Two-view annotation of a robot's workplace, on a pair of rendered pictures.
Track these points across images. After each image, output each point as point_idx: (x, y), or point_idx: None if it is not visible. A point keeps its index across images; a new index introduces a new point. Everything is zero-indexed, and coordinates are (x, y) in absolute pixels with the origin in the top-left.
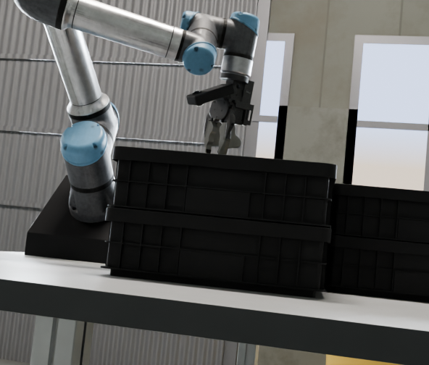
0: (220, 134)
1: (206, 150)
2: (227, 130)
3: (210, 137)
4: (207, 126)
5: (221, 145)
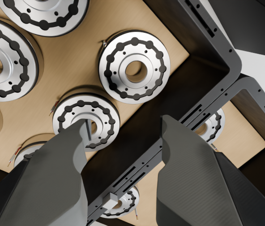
0: (68, 167)
1: (161, 115)
2: (1, 189)
3: (168, 156)
4: (221, 193)
5: (62, 133)
